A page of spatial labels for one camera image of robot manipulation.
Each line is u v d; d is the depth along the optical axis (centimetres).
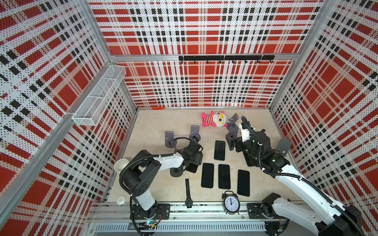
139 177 46
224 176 84
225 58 88
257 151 55
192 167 87
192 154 72
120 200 77
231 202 75
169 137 95
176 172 87
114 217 75
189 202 77
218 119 105
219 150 100
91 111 92
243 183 84
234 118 104
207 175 88
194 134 99
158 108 127
